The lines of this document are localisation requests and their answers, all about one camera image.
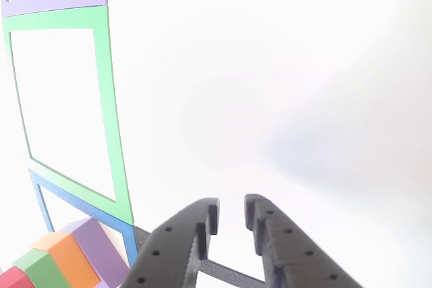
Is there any large purple cube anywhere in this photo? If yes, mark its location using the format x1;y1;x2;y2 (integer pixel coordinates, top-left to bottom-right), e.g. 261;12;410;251
57;217;131;288

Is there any orange cube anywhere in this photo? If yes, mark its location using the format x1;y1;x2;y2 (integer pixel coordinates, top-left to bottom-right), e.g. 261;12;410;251
31;232;102;288

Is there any green cube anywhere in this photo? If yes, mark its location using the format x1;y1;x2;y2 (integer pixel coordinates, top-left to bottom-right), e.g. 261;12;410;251
11;248;72;288

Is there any small red cube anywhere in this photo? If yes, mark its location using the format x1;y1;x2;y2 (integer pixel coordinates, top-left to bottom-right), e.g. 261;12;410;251
0;266;33;288

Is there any blue square frame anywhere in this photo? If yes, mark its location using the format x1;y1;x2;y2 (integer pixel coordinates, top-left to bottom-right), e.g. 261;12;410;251
28;167;139;268

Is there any green square frame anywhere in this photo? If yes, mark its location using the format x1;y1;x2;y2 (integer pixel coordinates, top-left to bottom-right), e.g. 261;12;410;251
2;5;135;225

